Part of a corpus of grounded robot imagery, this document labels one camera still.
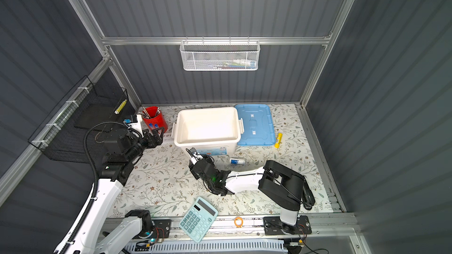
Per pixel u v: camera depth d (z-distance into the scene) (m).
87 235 0.40
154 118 0.95
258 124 1.09
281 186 0.49
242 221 0.75
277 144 0.99
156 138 0.67
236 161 0.91
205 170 0.62
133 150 0.61
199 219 0.74
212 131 1.06
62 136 0.66
